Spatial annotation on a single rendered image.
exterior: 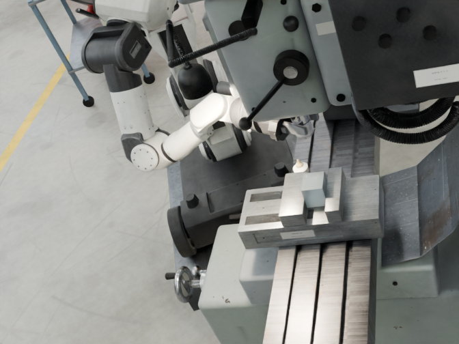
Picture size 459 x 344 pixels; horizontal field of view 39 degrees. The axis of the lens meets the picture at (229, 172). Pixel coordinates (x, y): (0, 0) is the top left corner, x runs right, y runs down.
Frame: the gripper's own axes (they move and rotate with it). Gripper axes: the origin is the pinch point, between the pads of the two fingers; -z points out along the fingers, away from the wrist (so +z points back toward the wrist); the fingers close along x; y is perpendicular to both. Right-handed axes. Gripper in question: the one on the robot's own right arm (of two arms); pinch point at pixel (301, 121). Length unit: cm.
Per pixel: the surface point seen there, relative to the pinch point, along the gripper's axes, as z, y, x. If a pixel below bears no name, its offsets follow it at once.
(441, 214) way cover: -29.1, 26.3, 4.0
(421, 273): -27.0, 37.0, -6.3
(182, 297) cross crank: 45, 57, -27
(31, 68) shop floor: 389, 126, 137
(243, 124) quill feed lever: 1.6, -11.9, -15.9
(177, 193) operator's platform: 107, 84, 29
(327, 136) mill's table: 13.4, 27.5, 23.9
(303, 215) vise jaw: -3.5, 17.2, -13.4
